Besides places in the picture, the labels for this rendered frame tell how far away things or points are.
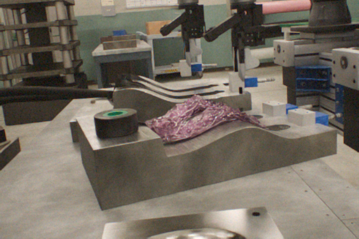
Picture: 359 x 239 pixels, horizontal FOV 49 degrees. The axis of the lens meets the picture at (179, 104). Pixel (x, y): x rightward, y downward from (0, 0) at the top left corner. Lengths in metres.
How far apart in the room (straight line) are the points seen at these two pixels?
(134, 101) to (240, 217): 0.64
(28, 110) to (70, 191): 4.35
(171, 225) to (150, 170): 0.23
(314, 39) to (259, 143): 0.80
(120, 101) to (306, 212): 0.60
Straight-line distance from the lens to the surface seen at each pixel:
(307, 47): 1.50
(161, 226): 0.49
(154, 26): 6.97
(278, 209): 0.66
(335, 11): 1.54
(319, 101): 1.55
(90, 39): 7.56
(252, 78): 1.14
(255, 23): 1.13
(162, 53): 7.60
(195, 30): 1.39
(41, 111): 5.10
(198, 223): 0.49
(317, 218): 0.64
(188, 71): 1.40
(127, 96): 1.07
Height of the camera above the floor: 1.11
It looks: 12 degrees down
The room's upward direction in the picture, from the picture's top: 5 degrees counter-clockwise
